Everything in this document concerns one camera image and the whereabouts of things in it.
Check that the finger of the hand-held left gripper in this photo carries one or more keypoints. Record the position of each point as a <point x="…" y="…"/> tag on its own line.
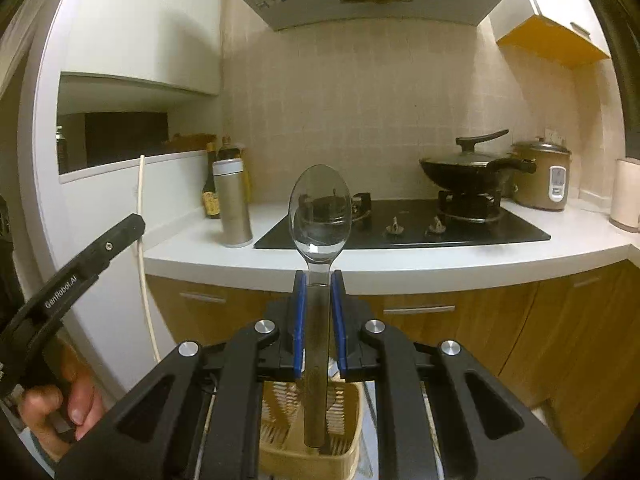
<point x="90" y="260"/>

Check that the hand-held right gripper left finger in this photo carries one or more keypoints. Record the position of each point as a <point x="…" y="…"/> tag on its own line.
<point x="299" y="320"/>

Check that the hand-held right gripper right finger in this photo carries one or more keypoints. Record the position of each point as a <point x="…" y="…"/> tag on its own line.
<point x="339" y="320"/>

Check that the yellow plastic utensil basket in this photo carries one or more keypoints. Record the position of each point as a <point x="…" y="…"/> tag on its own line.
<point x="345" y="410"/>

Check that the person's left hand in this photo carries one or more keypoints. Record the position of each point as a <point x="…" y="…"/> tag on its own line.
<point x="82" y="400"/>

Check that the silver thermos flask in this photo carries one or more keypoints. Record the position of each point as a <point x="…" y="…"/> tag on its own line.
<point x="234" y="205"/>

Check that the sauce bottle with yellow label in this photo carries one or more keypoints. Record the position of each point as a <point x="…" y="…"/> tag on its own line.
<point x="210" y="202"/>

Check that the brown cardboard box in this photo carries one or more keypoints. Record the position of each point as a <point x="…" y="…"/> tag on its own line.
<point x="192" y="142"/>

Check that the black glass gas stove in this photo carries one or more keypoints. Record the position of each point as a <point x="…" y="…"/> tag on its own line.
<point x="475" y="232"/>

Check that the wooden lower cabinets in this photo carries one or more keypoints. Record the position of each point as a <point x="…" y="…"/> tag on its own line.
<point x="500" y="340"/>

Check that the sauce bottle with red label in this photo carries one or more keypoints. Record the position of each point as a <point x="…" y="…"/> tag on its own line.
<point x="231" y="150"/>

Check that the black wok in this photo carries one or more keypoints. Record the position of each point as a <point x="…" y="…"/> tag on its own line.
<point x="465" y="175"/>

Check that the beige rice cooker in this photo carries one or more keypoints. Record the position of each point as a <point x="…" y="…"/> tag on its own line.
<point x="537" y="180"/>

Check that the white electric kettle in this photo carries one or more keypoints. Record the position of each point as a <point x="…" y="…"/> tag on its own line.
<point x="627" y="195"/>

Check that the white wall socket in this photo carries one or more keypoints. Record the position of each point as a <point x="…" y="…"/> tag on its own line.
<point x="554" y="136"/>

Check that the white and orange wall cabinet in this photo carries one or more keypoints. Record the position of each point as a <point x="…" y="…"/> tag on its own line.
<point x="545" y="40"/>

